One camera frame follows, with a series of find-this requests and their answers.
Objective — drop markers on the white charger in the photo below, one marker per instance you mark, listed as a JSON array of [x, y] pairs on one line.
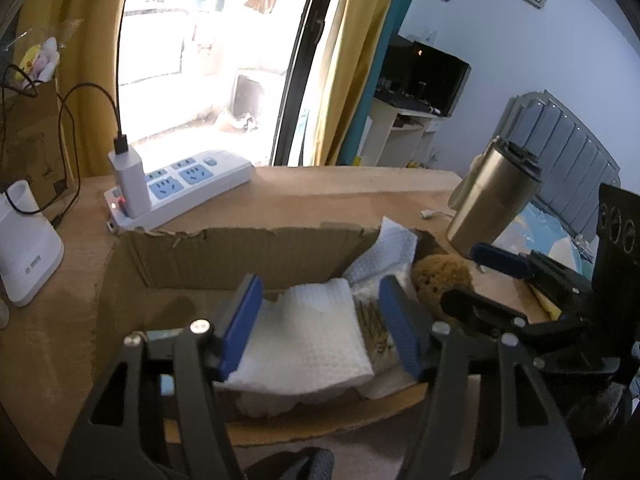
[[130, 185]]

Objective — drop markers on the white cabinet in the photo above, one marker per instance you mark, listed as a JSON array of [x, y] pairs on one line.
[[380, 130]]

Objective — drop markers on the brown cardboard box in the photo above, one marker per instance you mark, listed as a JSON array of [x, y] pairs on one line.
[[225, 260]]

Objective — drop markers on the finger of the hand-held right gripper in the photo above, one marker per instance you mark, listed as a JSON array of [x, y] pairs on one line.
[[465, 300], [500, 257]]

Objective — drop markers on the white paper towel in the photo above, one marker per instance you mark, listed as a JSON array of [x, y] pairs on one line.
[[395, 245]]

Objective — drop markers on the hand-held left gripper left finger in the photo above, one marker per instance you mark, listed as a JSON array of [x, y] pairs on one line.
[[242, 330]]

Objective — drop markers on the black sliding door frame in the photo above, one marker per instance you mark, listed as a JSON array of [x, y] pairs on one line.
[[305, 60]]

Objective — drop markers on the white power strip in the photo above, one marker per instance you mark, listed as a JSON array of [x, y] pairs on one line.
[[200, 175]]

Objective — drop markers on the white desk lamp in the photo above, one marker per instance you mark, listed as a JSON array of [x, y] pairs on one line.
[[25, 260]]

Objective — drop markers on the black television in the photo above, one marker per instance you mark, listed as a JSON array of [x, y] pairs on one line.
[[430, 75]]

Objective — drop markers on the narrow yellow curtain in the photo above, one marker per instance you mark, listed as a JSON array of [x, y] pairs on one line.
[[350, 60]]

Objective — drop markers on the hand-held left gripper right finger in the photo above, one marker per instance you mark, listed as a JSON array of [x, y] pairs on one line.
[[397, 325]]

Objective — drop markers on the brown sponge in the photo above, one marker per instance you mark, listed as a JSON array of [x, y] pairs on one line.
[[435, 275]]

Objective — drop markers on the yellow soft toy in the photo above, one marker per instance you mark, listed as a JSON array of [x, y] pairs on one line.
[[32, 60]]

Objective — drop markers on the blue printed blanket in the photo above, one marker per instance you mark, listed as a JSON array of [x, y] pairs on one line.
[[540, 225]]

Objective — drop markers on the wide yellow curtain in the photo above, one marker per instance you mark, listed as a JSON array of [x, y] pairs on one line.
[[95, 35]]

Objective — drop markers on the steel tumbler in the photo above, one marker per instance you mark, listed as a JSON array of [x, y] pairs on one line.
[[485, 200]]

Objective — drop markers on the grey bed headboard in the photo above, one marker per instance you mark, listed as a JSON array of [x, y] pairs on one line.
[[565, 160]]

